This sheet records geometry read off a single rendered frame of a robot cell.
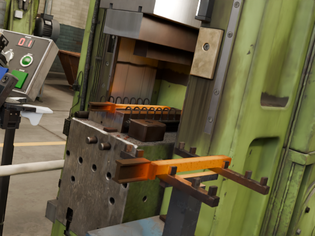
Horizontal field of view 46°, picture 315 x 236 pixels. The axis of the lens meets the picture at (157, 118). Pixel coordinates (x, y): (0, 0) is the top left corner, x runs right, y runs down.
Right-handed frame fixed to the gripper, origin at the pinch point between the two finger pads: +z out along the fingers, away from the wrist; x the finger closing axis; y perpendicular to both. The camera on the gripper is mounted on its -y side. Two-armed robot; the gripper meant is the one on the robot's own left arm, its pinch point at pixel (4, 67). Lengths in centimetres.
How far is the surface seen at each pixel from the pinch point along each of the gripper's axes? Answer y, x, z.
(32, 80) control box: 1.4, -6.9, 10.6
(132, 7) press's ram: 30, -48, -13
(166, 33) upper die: 29, -60, 0
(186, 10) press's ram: 39, -66, -4
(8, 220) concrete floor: -58, 34, 111
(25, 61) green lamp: 9.1, 0.2, 10.0
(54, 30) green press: 241, 259, 377
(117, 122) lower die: -8, -51, 8
